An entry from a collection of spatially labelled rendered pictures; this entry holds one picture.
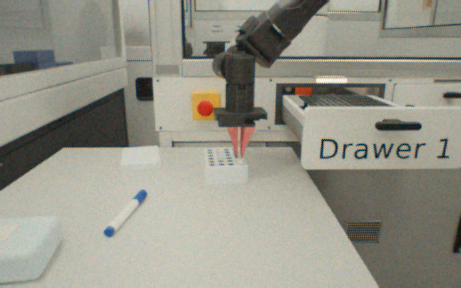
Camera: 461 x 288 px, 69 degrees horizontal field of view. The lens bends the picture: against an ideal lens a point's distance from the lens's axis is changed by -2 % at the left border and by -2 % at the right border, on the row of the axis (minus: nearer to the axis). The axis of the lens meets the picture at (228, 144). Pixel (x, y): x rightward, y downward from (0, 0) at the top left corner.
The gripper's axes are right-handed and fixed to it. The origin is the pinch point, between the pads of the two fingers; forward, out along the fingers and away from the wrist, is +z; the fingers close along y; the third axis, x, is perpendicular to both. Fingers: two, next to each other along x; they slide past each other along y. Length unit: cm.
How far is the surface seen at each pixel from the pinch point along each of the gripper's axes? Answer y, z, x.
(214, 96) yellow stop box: 3.8, -8.8, -19.2
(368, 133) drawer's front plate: -20.8, -7.3, 12.4
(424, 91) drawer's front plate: -51, -10, -17
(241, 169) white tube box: -0.1, 2.2, 3.4
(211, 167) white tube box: 5.9, 1.5, 3.4
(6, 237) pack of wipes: 32.6, 0.8, 27.1
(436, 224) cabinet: -65, 32, -19
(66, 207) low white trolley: 31.6, 5.4, 10.7
